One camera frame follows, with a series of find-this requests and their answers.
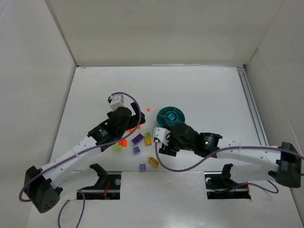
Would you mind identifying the yellow black striped lego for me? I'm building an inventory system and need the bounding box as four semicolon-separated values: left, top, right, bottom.
148;157;160;168

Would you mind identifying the yellow orange square lego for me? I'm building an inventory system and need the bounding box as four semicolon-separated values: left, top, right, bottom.
145;138;152;146

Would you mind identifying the teal oval lego piece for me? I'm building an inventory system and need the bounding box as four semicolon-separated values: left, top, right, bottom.
166;113;176;122

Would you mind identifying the lavender square lego bottom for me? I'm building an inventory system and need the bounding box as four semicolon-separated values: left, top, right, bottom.
139;163;147;172

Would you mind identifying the lavender square lego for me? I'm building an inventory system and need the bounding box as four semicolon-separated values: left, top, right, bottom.
133;147;141;155
139;163;147;172

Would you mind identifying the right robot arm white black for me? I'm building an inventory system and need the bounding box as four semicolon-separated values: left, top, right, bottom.
153;123;304;188

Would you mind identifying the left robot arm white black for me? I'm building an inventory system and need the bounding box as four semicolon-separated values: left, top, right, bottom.
20;101;145;213

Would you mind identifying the green square lego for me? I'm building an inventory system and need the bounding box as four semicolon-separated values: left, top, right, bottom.
144;132;152;139

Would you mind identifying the dark purple long lego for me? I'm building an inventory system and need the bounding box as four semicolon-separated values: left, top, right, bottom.
131;133;144;145

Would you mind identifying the orange round lego lower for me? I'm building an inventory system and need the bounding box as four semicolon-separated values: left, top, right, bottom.
118;139;127;147

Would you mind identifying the teal round divided container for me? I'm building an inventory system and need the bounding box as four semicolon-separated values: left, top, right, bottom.
156;106;185;129

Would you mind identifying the light green lego lower left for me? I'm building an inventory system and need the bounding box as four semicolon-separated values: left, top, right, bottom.
112;144;123;152

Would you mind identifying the lavender square lego middle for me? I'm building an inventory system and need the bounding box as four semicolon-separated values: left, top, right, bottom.
133;147;141;155

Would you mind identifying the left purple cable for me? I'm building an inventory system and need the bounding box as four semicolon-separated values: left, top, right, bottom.
19;92;142;228

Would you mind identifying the purple cable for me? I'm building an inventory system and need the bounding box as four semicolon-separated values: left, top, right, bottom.
154;139;304;193
19;92;142;228

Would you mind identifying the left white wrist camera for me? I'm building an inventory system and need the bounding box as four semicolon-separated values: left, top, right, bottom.
108;94;124;111

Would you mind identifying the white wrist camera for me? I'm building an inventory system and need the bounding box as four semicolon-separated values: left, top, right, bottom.
152;127;170;146
108;94;124;111

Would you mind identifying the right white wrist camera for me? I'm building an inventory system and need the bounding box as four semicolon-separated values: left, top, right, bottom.
152;127;170;146

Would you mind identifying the aluminium rail right side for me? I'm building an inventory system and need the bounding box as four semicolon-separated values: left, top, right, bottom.
237;67;269;146

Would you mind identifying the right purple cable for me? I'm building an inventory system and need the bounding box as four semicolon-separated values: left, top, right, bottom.
154;139;304;193

